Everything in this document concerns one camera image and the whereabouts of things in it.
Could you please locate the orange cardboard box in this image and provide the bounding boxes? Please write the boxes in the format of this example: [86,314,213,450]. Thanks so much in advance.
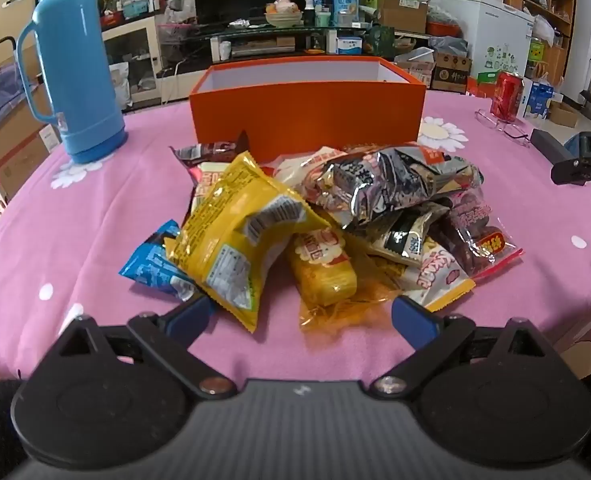
[189,56,427,161]

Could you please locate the blue thermos jug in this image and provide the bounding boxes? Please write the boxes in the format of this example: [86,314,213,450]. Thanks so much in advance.
[16,0,127,165]

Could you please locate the black and cream snack packet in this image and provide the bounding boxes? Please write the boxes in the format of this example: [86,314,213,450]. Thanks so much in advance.
[369,205,449,267]

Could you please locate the silver black-print snack bag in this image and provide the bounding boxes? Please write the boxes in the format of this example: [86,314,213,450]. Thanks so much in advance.
[299,144,485,232]

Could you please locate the glass television stand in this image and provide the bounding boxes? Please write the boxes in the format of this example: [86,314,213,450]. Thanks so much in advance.
[158,22,396,78]

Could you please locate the grey checked cloth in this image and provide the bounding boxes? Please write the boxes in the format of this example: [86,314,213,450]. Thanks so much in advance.
[0,62,41,126]

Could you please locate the white glass-door cabinet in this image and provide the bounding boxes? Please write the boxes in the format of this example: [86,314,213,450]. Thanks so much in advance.
[100,14,163,111]

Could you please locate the dark brown chocolate packet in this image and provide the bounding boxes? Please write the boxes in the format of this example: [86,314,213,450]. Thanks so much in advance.
[169,131,252,169]

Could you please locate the orange translucent snack packet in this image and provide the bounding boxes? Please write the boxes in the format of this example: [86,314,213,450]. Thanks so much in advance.
[288,227,399,332]

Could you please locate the clear-framed eyeglasses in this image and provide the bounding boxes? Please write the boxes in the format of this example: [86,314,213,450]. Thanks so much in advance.
[475,109,532,148]

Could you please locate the blue cookie packet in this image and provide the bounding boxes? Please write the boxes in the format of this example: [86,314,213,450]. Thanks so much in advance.
[119,219,197,302]

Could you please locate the cream packet with red letters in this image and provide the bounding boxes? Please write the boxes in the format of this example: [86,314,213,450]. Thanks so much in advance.
[393,237,476,311]

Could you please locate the yellow snack bag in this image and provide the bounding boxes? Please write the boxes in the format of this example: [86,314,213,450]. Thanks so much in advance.
[165,151,332,333]

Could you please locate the bowl of fruit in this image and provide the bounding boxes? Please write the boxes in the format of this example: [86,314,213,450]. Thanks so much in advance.
[264,0,303,28]

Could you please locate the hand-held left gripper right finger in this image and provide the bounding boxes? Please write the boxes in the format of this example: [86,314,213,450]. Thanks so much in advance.
[370,295,563,401]

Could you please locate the red soda can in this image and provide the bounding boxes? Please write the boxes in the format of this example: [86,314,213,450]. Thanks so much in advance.
[490,71,525,123]

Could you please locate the printed brown cardboard box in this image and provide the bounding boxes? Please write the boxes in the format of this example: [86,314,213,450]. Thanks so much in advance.
[433,52,471,93]

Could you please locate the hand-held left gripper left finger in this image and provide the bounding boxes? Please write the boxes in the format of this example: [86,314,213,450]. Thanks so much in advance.
[40,294,238,401]

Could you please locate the open brown cardboard box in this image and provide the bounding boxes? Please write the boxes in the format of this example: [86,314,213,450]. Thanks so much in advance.
[378,0,429,33]

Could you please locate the pink floral tablecloth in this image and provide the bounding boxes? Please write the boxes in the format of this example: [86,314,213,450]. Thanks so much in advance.
[0,87,591,396]

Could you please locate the blue and white carton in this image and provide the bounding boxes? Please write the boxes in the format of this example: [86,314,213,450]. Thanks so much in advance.
[523,80,553,120]

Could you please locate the clear red dates packet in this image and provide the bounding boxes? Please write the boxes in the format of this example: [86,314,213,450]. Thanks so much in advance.
[428,191,525,281]

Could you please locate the large brown cardboard box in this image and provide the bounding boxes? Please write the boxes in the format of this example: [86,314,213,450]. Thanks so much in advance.
[0,85,63,201]

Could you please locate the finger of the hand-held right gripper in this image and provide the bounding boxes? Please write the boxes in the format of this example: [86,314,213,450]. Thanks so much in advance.
[550,157,591,186]

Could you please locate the blue and white box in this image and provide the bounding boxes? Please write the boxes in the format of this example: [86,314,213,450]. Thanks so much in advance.
[333,0,360,26]

